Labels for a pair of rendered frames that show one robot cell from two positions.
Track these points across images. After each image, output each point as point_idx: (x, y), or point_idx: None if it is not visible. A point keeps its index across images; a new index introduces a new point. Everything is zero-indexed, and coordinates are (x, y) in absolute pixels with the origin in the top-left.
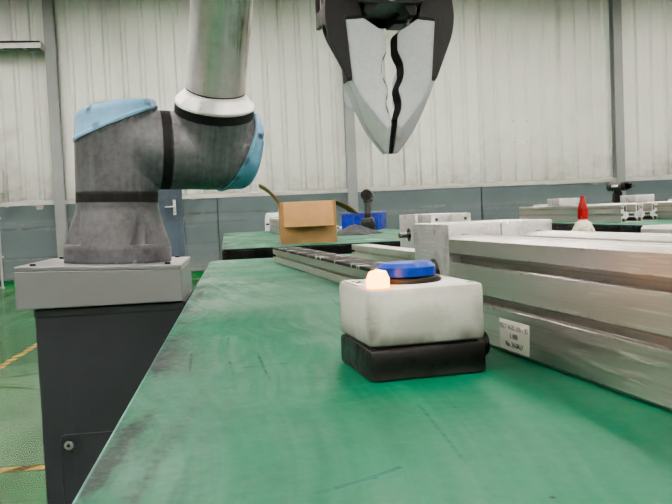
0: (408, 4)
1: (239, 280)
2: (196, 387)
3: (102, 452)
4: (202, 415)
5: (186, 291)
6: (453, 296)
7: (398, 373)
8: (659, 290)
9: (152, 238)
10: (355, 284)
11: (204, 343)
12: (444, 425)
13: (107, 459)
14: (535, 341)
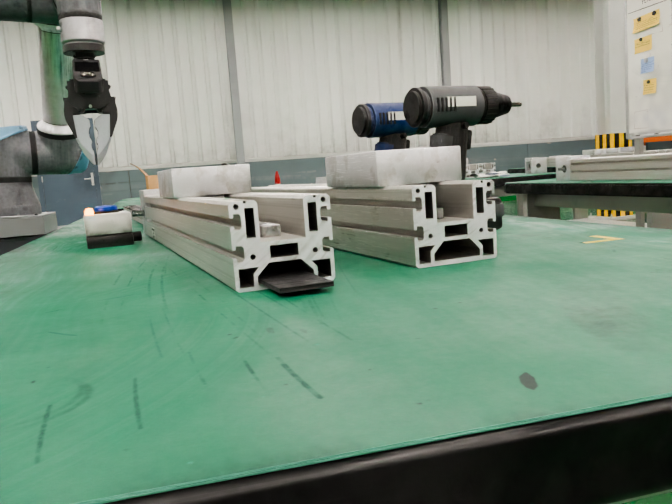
0: (98, 108)
1: None
2: (22, 254)
3: None
4: (18, 258)
5: (50, 229)
6: (118, 217)
7: (98, 245)
8: (167, 210)
9: (28, 201)
10: (84, 214)
11: (38, 245)
12: (93, 254)
13: None
14: (155, 233)
